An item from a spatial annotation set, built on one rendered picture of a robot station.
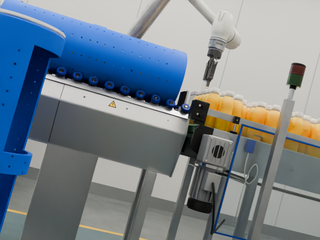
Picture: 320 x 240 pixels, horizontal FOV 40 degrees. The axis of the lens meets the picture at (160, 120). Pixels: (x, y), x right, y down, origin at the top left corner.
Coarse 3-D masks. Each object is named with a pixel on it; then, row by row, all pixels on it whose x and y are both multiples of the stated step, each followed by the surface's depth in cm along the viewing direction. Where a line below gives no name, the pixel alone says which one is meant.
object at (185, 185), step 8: (192, 160) 248; (192, 168) 248; (184, 176) 249; (184, 184) 248; (184, 192) 248; (184, 200) 248; (176, 208) 247; (176, 216) 247; (176, 224) 247; (168, 232) 249; (176, 232) 247
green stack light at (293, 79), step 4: (288, 76) 191; (292, 76) 189; (296, 76) 188; (300, 76) 189; (288, 80) 190; (292, 80) 189; (296, 80) 188; (300, 80) 189; (288, 84) 190; (292, 84) 188; (296, 84) 188; (300, 84) 189; (296, 88) 193
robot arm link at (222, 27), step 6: (222, 12) 230; (228, 12) 230; (216, 18) 231; (222, 18) 228; (228, 18) 229; (216, 24) 229; (222, 24) 228; (228, 24) 229; (216, 30) 228; (222, 30) 228; (228, 30) 229; (234, 30) 237; (210, 36) 232; (216, 36) 229; (222, 36) 228; (228, 36) 230
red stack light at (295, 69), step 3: (291, 66) 191; (294, 66) 189; (297, 66) 189; (300, 66) 189; (291, 69) 190; (294, 69) 189; (297, 69) 189; (300, 69) 189; (303, 69) 189; (291, 72) 190; (294, 72) 189; (297, 72) 189; (300, 72) 189; (303, 72) 189; (300, 75) 189; (303, 75) 190
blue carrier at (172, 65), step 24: (72, 24) 200; (96, 24) 209; (72, 48) 197; (96, 48) 198; (120, 48) 201; (144, 48) 205; (168, 48) 212; (72, 72) 203; (96, 72) 201; (120, 72) 202; (144, 72) 202; (168, 72) 204; (168, 96) 208
